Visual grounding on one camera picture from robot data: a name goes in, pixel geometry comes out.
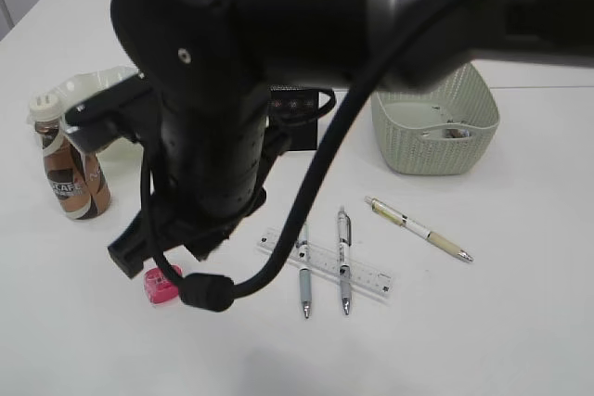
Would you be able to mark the pale green wavy glass plate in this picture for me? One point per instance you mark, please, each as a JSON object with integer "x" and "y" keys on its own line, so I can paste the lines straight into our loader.
{"x": 74, "y": 91}

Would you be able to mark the pale green plastic basket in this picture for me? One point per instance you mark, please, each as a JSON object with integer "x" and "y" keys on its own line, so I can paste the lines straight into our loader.
{"x": 409, "y": 128}

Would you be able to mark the brown coffee bottle white cap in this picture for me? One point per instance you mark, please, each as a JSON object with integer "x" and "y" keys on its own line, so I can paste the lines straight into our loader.
{"x": 76, "y": 179}

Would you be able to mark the pink pencil sharpener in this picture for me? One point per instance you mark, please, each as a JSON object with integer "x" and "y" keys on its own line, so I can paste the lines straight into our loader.
{"x": 158, "y": 288}

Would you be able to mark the paper ball pink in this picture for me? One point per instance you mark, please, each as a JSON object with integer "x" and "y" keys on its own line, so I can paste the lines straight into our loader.
{"x": 456, "y": 133}

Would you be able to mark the grey white click pen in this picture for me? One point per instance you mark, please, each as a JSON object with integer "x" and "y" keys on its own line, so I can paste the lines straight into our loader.
{"x": 344, "y": 247}

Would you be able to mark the white beige click pen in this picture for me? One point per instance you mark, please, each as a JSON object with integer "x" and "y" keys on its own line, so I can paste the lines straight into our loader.
{"x": 402, "y": 220}

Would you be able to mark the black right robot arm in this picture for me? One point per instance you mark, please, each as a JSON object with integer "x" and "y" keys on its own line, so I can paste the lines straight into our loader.
{"x": 199, "y": 103}

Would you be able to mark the blue grey click pen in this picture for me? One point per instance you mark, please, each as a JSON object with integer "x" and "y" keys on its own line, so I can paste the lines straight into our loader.
{"x": 302, "y": 247}

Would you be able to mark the black mesh pen holder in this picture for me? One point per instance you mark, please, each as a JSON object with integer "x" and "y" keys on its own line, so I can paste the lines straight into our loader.
{"x": 293, "y": 105}

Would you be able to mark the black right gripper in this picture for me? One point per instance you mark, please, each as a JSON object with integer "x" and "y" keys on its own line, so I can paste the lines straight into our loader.
{"x": 209, "y": 169}

